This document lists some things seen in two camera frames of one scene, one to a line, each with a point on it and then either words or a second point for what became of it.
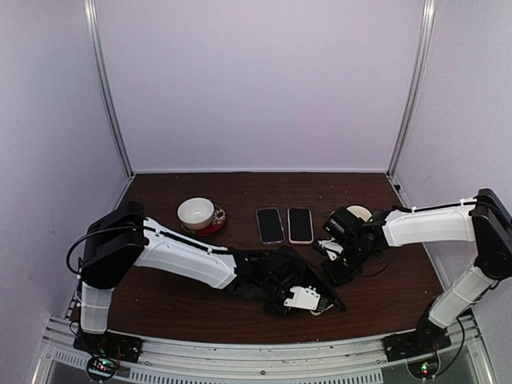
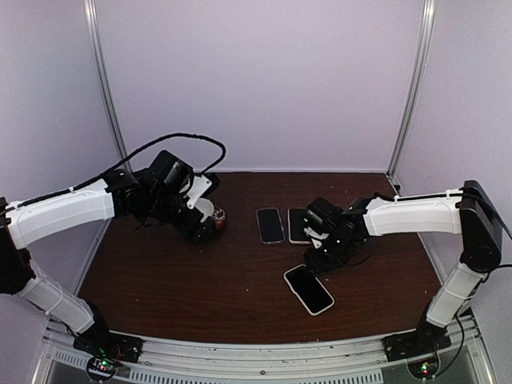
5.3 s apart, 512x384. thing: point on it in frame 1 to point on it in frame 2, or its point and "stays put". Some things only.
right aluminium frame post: x=423 y=61 stays put
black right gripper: x=334 y=277 to x=317 y=266
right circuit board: x=425 y=368 stays put
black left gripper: x=276 y=310 to x=186 y=229
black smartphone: x=270 y=225 stays put
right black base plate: x=423 y=341 stays put
